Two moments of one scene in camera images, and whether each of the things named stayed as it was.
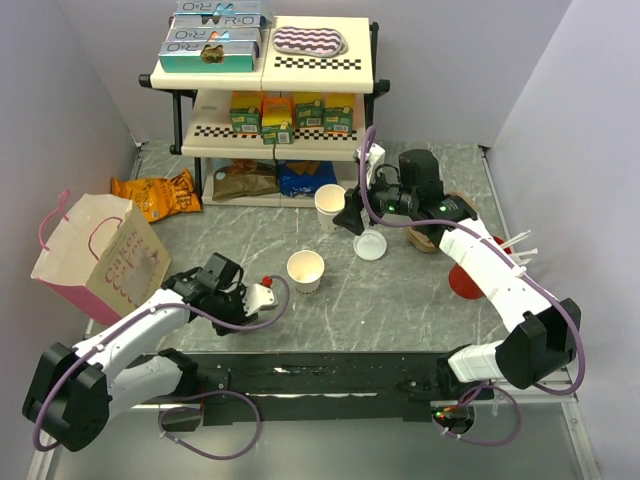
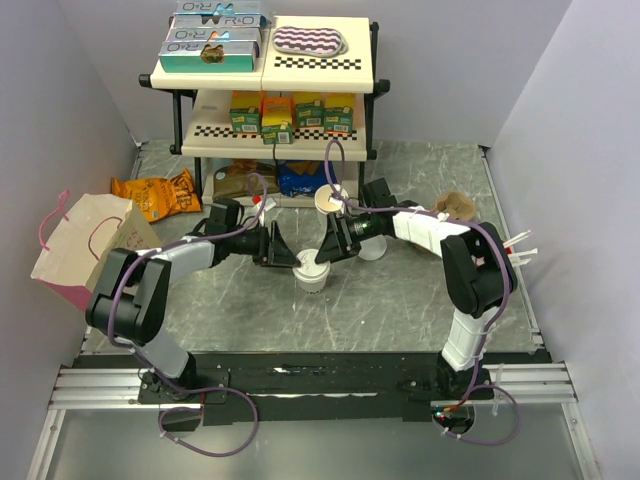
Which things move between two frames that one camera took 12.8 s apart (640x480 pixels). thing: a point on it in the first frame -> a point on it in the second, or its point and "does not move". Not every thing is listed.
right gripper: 350,217 -> 338,242
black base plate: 313,388 does not move
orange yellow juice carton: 277,121 does not move
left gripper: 240,317 -> 273,249
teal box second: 214,34 does not move
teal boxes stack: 208,56 does not move
